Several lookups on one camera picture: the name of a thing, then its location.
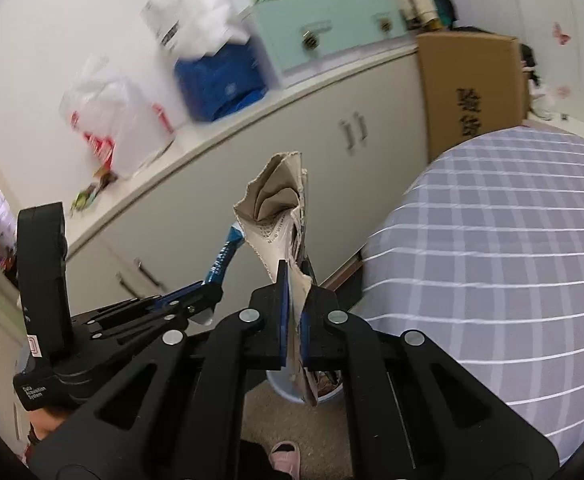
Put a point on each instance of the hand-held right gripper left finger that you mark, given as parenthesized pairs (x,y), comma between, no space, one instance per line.
(285,310)

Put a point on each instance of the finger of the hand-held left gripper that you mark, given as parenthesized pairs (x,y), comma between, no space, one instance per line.
(172,320)
(187,292)

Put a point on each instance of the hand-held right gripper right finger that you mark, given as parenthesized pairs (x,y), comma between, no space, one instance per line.
(306,340)

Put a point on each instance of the torn blue white bag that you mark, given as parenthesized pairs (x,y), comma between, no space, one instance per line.
(222,257)

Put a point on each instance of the light blue trash bin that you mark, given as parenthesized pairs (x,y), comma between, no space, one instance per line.
(282,390)

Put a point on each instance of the brown paper bag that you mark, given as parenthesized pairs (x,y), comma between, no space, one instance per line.
(277,185)

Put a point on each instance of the person's left hand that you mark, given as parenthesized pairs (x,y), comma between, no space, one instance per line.
(47,422)

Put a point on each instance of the small colourful packets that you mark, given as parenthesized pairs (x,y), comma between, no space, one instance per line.
(92,190)

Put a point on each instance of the white cabinet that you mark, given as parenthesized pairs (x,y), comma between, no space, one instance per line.
(212,180)

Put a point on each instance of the pink slipper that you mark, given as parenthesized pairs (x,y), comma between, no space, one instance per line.
(286,457)

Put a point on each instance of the white red plastic bag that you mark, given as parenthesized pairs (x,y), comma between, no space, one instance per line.
(117,120)

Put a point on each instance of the blue shopping bag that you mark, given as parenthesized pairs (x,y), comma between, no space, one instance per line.
(219,80)

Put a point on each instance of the cardboard box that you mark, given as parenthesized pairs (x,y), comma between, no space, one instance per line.
(467,90)

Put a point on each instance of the mint green drawer unit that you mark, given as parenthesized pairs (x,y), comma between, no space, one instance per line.
(322,25)

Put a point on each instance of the black clothing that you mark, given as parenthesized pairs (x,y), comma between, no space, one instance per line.
(529,65)

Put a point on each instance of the pink butterfly sticker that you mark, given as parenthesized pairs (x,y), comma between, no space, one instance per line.
(561,33)

